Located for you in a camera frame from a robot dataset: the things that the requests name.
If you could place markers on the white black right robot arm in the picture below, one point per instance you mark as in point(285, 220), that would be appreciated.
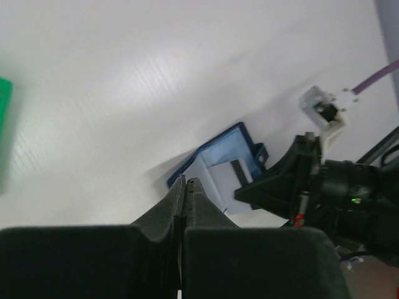
point(356, 205)

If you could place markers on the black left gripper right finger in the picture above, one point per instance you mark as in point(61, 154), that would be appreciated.
point(222, 260)

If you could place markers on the grey striped credit card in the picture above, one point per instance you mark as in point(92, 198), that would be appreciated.
point(227, 178)

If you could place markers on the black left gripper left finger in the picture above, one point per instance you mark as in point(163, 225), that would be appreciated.
point(137, 260)

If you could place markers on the blue leather card holder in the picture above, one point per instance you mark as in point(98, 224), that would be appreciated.
point(233, 143)

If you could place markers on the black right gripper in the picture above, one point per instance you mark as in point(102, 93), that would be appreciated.
point(284, 189)

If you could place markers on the green plastic bin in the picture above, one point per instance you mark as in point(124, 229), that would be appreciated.
point(6, 95)

